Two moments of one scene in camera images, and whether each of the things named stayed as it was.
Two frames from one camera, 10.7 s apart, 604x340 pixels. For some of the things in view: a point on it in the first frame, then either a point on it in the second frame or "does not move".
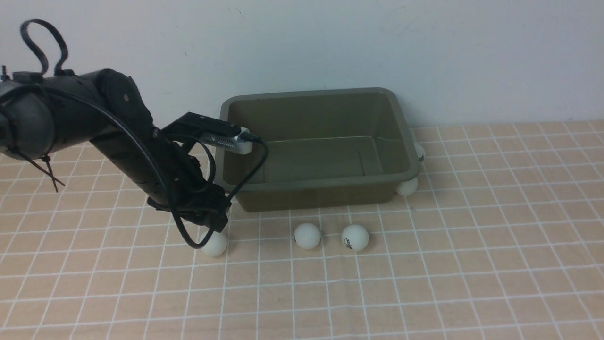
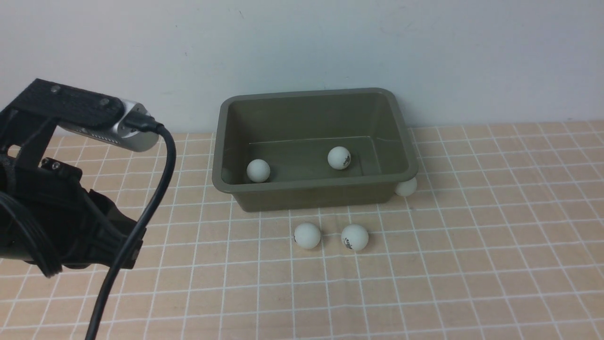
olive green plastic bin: (327, 148) does not move
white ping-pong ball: (216, 245) -> (258, 171)
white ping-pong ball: (307, 235) does not move
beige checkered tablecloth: (503, 239) does not move
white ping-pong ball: (407, 188) does not move
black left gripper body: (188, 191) -> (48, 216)
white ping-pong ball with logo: (355, 237) does not move
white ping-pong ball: (419, 150) -> (339, 157)
